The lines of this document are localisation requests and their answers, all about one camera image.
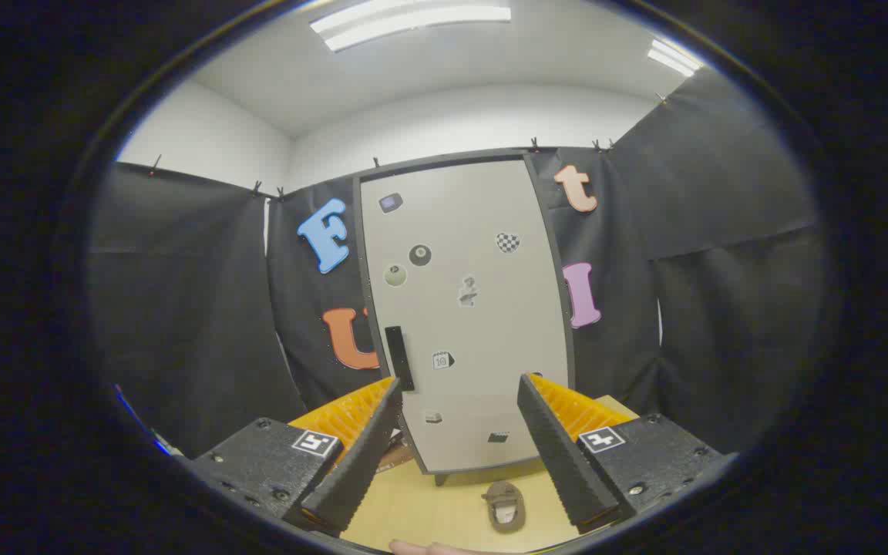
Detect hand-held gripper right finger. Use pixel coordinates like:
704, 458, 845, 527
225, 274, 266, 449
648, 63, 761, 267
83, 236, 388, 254
517, 373, 726, 534

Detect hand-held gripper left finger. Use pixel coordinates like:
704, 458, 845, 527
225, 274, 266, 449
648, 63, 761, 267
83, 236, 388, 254
182, 376, 404, 539

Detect grey shoe cabinet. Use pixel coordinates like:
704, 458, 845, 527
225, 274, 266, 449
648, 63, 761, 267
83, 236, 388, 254
351, 150, 577, 486

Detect light grey shoe cabinet door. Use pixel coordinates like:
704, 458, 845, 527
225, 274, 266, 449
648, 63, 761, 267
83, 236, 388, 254
359, 158, 570, 475

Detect brown fuzzy shoe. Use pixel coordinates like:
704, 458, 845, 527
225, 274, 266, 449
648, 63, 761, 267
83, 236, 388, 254
481, 481, 526, 534

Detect black backdrop cloth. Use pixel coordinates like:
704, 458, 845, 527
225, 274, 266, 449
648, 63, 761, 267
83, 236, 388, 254
89, 66, 819, 459

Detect small ceiling light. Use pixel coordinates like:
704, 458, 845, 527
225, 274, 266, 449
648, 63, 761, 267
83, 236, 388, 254
647, 37, 703, 78

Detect black door handle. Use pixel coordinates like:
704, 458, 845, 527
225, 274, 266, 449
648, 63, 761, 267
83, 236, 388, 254
385, 326, 415, 392

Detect blue white cluttered items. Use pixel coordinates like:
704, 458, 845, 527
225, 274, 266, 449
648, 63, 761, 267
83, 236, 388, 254
114, 384, 175, 457

